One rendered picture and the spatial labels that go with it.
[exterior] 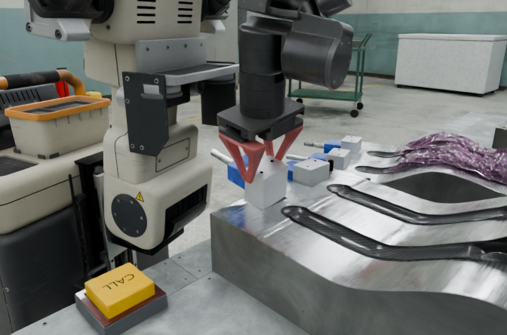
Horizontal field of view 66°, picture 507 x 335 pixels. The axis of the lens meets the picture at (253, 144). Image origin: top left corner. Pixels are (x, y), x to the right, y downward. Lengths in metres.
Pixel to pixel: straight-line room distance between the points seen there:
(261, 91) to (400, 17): 8.16
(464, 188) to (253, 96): 0.41
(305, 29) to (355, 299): 0.28
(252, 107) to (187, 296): 0.25
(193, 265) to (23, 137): 0.67
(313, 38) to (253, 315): 0.33
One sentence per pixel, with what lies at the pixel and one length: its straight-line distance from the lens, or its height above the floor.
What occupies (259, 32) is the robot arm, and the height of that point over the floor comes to 1.12.
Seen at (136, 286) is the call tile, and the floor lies 0.84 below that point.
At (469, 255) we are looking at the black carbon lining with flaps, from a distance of 0.45.
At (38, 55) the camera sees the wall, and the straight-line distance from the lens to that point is 5.92.
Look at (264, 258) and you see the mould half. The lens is 0.49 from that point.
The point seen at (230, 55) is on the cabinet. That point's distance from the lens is 6.81.
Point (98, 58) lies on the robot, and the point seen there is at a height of 1.06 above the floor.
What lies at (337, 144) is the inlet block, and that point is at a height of 0.87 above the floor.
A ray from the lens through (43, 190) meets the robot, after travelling 1.04.
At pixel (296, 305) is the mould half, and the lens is 0.48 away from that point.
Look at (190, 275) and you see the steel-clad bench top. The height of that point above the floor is 0.80.
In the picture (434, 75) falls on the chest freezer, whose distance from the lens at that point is 7.38.
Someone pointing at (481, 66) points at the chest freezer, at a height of 0.49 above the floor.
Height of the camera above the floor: 1.13
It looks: 17 degrees down
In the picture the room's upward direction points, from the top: straight up
